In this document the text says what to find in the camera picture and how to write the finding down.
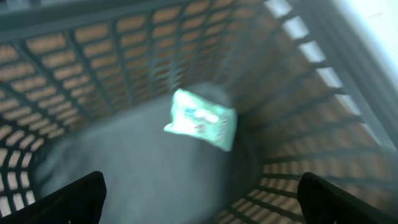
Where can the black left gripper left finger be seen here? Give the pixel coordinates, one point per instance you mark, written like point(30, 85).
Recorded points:
point(79, 202)

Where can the teal wet wipes pack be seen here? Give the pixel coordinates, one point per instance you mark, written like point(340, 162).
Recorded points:
point(194, 116)

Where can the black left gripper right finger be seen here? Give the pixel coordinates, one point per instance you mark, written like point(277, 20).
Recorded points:
point(324, 203)

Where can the grey plastic basket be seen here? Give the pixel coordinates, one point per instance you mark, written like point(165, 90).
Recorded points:
point(87, 86)

